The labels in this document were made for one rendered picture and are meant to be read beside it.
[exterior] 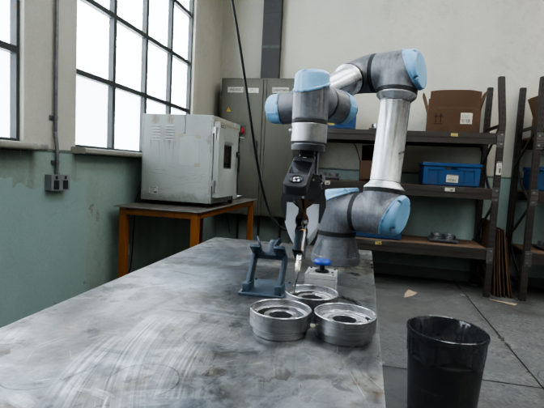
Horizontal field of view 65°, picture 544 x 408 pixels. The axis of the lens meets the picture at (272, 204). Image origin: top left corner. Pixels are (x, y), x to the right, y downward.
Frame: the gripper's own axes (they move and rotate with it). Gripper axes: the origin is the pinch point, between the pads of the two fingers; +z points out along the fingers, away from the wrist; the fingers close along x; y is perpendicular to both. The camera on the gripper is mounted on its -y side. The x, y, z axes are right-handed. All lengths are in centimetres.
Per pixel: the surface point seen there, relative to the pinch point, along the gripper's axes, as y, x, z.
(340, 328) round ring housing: -22.1, -10.5, 10.0
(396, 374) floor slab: 146, -34, 93
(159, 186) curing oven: 191, 135, 2
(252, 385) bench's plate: -37.9, -0.7, 13.2
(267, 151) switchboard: 362, 99, -33
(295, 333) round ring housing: -22.7, -3.4, 11.7
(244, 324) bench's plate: -17.6, 6.4, 13.2
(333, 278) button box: 6.0, -6.8, 9.2
